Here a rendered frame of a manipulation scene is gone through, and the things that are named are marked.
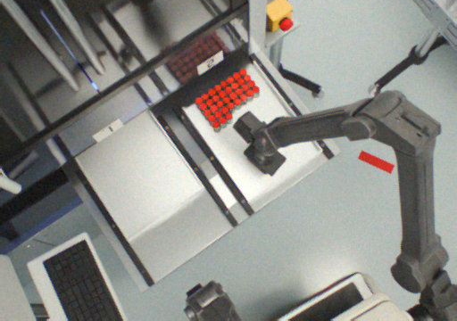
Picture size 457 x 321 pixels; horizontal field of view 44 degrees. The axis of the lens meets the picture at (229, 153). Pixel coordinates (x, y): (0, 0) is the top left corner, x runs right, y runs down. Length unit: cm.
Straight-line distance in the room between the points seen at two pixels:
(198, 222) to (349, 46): 144
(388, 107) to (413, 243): 31
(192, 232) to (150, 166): 23
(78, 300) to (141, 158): 44
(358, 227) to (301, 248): 27
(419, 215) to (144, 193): 83
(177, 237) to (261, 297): 93
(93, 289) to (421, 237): 95
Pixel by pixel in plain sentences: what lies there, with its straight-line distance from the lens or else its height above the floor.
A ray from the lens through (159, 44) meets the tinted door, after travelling 137.
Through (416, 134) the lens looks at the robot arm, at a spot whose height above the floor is 155.
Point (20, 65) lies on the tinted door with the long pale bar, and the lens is 116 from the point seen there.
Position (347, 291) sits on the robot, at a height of 104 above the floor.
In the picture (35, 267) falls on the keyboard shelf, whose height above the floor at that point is 80.
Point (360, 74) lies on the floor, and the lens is 275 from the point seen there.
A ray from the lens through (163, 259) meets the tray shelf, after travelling 163.
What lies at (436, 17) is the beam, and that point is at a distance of 238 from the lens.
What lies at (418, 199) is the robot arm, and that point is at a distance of 112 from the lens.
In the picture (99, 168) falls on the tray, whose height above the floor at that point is 88.
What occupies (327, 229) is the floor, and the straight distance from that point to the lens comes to 253.
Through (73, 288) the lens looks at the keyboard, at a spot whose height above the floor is 83.
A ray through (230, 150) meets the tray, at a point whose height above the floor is 88.
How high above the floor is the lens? 249
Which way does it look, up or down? 75 degrees down
